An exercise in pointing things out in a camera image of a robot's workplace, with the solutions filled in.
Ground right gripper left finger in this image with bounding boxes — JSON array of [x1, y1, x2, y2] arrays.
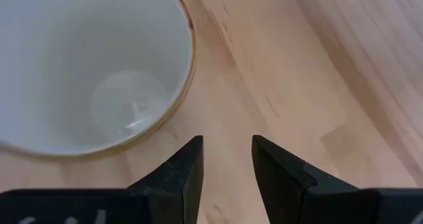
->
[[127, 135, 204, 224]]

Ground green and white mug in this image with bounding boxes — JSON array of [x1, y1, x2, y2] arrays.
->
[[0, 0, 197, 159]]

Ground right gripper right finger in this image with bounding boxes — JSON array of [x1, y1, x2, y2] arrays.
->
[[252, 134, 364, 224]]

